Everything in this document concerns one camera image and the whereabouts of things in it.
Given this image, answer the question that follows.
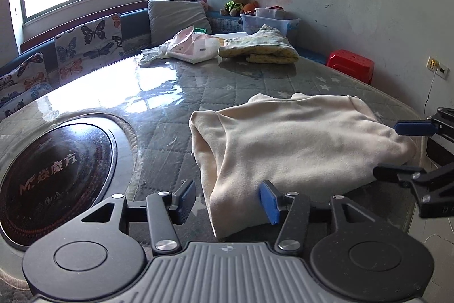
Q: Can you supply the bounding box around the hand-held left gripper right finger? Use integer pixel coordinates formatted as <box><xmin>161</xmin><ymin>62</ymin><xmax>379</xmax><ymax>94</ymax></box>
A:
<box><xmin>259</xmin><ymin>180</ymin><xmax>377</xmax><ymax>252</ymax></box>

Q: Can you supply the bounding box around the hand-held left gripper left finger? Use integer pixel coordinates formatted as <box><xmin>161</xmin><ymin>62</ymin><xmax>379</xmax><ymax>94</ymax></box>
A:
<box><xmin>80</xmin><ymin>179</ymin><xmax>197</xmax><ymax>252</ymax></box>

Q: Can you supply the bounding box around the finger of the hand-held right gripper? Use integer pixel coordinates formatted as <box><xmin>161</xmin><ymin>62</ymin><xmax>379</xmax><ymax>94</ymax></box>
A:
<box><xmin>372</xmin><ymin>161</ymin><xmax>454</xmax><ymax>204</ymax></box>
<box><xmin>394</xmin><ymin>106</ymin><xmax>454</xmax><ymax>144</ymax></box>

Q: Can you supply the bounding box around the cream sweater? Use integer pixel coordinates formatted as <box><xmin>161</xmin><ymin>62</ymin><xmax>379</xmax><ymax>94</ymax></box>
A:
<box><xmin>188</xmin><ymin>93</ymin><xmax>418</xmax><ymax>239</ymax></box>

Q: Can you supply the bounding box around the red plastic stool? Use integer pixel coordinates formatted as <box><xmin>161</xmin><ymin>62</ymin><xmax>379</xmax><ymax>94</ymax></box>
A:
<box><xmin>326</xmin><ymin>49</ymin><xmax>375</xmax><ymax>85</ymax></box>

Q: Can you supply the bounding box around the black round induction cooktop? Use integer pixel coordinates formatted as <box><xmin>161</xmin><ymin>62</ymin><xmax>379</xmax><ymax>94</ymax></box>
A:
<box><xmin>0</xmin><ymin>118</ymin><xmax>119</xmax><ymax>248</ymax></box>

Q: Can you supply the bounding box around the white plastic bag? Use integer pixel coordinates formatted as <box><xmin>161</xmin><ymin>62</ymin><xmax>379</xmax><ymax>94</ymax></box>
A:
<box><xmin>139</xmin><ymin>40</ymin><xmax>178</xmax><ymax>68</ymax></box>

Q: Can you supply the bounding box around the pink plastic package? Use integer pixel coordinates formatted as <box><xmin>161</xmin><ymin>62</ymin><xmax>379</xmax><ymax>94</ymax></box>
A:
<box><xmin>167</xmin><ymin>25</ymin><xmax>221</xmax><ymax>64</ymax></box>

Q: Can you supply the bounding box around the yellow patterned quilt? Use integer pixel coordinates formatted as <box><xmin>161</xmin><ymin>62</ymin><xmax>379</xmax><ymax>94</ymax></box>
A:
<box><xmin>217</xmin><ymin>24</ymin><xmax>300</xmax><ymax>65</ymax></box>

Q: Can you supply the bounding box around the clear plastic storage bin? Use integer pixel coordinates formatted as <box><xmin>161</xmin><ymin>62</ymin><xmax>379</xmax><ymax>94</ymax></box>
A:
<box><xmin>239</xmin><ymin>7</ymin><xmax>302</xmax><ymax>41</ymax></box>

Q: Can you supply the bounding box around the blue sofa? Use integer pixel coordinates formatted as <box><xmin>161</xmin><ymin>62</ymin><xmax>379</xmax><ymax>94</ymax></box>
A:
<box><xmin>0</xmin><ymin>7</ymin><xmax>327</xmax><ymax>91</ymax></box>

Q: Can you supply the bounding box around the grey pillow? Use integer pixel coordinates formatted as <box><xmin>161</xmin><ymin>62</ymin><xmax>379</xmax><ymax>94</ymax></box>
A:
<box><xmin>147</xmin><ymin>0</ymin><xmax>213</xmax><ymax>46</ymax></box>

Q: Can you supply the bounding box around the butterfly print cushion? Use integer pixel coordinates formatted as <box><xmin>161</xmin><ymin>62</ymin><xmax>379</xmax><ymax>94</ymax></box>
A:
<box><xmin>54</xmin><ymin>13</ymin><xmax>125</xmax><ymax>83</ymax></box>
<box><xmin>0</xmin><ymin>53</ymin><xmax>54</xmax><ymax>121</ymax></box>

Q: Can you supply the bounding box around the brown teddy bear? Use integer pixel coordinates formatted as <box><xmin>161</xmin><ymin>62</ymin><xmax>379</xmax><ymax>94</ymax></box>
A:
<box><xmin>220</xmin><ymin>0</ymin><xmax>249</xmax><ymax>17</ymax></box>

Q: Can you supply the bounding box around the white cable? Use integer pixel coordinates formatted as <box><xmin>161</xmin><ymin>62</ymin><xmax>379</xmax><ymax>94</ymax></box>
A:
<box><xmin>422</xmin><ymin>69</ymin><xmax>436</xmax><ymax>121</ymax></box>

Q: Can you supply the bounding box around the beige wall socket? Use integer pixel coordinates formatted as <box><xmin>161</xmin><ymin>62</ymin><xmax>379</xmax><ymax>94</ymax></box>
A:
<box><xmin>426</xmin><ymin>56</ymin><xmax>449</xmax><ymax>80</ymax></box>

